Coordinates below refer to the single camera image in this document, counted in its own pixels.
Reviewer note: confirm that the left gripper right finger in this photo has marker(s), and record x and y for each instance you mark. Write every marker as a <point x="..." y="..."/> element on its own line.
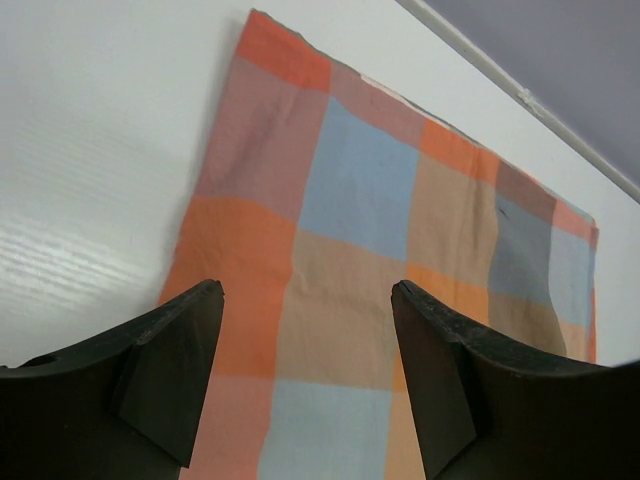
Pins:
<point x="486" y="406"/>

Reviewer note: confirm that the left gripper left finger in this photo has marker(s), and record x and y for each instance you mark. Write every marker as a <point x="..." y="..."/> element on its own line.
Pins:
<point x="123" y="404"/>

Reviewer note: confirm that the orange grey checked cloth napkin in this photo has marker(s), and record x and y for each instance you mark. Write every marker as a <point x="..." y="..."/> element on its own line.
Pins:
<point x="318" y="193"/>

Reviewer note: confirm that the aluminium table edge rail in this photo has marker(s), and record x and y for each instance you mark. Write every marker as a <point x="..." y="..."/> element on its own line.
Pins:
<point x="573" y="65"/>

